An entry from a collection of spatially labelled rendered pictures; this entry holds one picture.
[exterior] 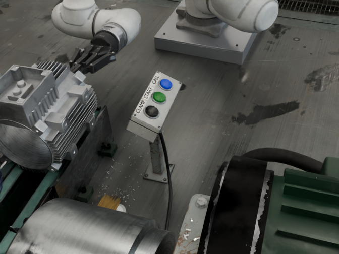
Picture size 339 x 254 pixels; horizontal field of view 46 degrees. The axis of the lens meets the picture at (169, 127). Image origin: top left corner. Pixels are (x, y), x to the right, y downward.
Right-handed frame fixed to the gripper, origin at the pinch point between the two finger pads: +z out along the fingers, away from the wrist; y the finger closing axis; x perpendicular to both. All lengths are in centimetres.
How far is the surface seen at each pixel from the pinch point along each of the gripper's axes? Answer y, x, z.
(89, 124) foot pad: 9.5, 6.1, 11.5
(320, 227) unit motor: 58, -25, 57
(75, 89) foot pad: 7.5, -3.3, 11.6
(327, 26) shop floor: 77, 71, -236
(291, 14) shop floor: 49, 69, -249
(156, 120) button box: 28.4, -1.2, 14.8
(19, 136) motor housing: -6.1, 8.1, 18.6
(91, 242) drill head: 32, -7, 52
